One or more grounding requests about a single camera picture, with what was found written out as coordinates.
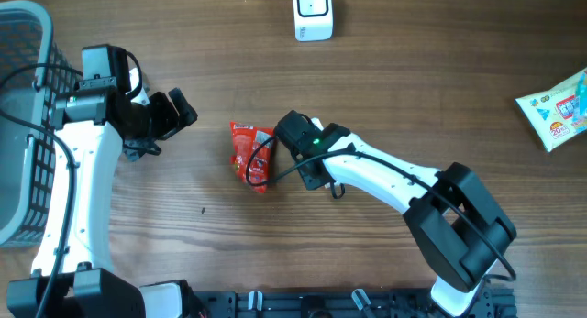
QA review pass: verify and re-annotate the red snack bag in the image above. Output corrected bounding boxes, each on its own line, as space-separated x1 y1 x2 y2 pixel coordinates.
230 122 274 184

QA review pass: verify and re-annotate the yellow wet wipes pack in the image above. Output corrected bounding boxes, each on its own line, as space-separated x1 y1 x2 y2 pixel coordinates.
515 69 586 152

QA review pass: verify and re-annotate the teal small carton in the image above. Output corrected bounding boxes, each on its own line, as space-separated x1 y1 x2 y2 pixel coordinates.
572 72 587 122

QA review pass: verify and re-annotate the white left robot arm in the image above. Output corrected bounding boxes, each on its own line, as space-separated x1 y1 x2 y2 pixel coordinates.
6 44 207 317

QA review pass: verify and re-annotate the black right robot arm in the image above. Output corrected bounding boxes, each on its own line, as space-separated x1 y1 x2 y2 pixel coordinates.
274 110 517 317

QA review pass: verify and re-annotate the grey plastic shopping basket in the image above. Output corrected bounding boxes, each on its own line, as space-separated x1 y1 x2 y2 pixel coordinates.
1 0 80 247

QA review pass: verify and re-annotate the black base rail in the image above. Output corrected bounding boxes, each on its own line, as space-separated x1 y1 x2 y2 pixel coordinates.
192 288 518 318

